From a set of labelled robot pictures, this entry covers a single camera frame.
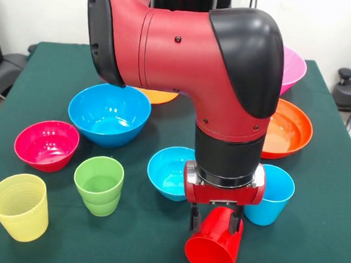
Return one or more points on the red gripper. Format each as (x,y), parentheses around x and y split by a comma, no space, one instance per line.
(225,195)

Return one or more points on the red cup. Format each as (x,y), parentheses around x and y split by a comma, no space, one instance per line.
(213,247)

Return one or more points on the small light blue bowl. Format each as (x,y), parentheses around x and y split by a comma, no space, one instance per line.
(168,172)

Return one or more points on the green cup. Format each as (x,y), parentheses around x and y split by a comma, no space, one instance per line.
(99,189)

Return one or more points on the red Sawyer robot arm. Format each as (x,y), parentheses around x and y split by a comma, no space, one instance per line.
(180,54)

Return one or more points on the blue cup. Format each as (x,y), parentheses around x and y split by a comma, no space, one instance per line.
(275,209)

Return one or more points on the dark green table cloth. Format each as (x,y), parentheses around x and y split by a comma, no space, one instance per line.
(156,249)

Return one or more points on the shallow red-orange bowl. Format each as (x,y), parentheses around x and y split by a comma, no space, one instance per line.
(288,132)

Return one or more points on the large orange bowl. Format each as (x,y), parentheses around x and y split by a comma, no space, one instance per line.
(156,96)

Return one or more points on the medium blue bowl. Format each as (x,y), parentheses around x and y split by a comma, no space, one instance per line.
(108,112)

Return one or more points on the large pink bowl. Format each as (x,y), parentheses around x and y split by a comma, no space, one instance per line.
(292,70)

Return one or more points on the black chair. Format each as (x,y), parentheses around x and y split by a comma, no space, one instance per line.
(6,67)
(347,94)

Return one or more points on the small crimson bowl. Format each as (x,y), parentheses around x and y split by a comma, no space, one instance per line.
(46,147)

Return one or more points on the yellow cup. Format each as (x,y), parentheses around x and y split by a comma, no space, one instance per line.
(18,211)

